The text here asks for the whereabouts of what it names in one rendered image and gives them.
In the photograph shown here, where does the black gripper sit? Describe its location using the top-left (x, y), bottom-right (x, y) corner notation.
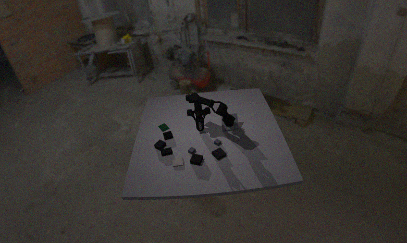
top-left (187, 105), bottom-right (211, 120)

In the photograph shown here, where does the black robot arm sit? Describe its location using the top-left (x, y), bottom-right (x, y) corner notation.
top-left (186, 92), bottom-right (235, 127)

